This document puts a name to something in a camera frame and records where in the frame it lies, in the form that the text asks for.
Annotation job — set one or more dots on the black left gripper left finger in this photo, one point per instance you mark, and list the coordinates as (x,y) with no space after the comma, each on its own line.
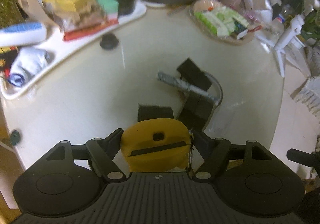
(101,155)

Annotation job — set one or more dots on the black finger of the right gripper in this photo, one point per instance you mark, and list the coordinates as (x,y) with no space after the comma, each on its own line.
(303,158)

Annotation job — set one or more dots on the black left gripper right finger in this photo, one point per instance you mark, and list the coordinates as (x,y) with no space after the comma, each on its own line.
(214,152)

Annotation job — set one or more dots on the black lens cylinder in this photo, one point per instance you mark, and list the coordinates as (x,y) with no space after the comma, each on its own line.
(148,112)

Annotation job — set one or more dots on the silver foil packet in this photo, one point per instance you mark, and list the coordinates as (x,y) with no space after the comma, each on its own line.
(186,87)

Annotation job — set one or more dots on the black rectangular block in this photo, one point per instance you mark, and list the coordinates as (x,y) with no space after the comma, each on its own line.
(193,75)

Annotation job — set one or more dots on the small black round knob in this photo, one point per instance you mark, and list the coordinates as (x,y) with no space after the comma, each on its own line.
(109,41)

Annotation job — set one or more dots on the dark green bottle cap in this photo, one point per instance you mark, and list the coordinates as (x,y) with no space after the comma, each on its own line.
(15,137)

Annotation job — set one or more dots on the white plastic tray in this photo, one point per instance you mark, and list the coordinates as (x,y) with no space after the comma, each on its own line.
(62,50)

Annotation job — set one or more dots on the white blue rolled cloth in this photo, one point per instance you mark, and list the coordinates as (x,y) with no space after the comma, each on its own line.
(29,62)

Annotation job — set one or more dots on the white mini tripod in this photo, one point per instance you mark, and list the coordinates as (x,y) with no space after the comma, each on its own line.
(292,31)

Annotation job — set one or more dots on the red flat packet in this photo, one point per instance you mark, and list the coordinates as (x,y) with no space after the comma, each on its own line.
(80,33)

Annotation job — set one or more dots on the glass dish with packets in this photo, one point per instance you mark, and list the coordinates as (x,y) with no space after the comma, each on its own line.
(222,23)

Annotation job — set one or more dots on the white blue tube package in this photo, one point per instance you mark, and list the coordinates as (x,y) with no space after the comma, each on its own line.
(23,34)

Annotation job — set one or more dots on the green white small box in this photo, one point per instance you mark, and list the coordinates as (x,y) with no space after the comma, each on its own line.
(110,7)

